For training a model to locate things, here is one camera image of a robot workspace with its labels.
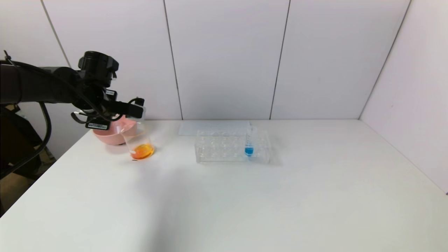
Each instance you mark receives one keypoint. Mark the pink plastic bowl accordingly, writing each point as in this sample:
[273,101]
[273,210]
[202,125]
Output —
[105,136]

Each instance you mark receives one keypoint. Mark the test tube with blue pigment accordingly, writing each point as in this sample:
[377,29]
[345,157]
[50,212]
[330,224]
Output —
[249,151]

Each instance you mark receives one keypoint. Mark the black chair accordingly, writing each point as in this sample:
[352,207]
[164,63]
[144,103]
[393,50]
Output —
[17,147]

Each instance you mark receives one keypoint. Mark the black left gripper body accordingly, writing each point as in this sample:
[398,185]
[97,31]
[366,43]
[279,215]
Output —
[97,124]

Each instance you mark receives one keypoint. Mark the clear acrylic test tube rack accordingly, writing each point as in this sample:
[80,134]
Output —
[260,154]

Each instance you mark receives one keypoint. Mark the clear glass beaker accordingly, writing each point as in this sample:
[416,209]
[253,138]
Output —
[141,152]

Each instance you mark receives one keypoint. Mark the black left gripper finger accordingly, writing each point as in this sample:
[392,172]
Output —
[124,112]
[127,103]

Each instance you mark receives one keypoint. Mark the test tube with red pigment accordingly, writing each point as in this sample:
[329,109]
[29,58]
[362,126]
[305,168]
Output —
[123,130]

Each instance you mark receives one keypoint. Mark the test tube with yellow pigment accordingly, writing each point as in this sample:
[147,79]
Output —
[139,119]

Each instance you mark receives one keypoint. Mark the white paper sheet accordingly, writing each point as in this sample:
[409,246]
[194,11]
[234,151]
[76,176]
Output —
[190,127]

